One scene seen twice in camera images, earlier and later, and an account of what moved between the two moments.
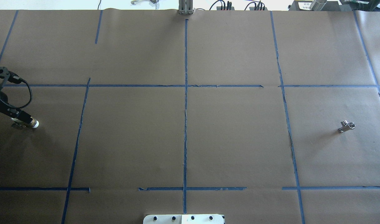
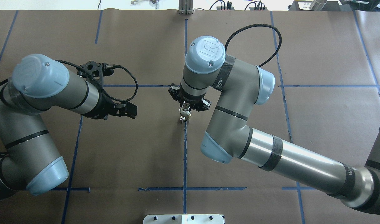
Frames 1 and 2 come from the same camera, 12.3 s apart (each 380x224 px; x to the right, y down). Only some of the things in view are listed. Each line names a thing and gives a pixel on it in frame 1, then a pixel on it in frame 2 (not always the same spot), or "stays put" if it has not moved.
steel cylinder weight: (318, 5) stays put
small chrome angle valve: (346, 125) to (184, 110)
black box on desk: (304, 5) stays put
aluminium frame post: (185, 7) stays put
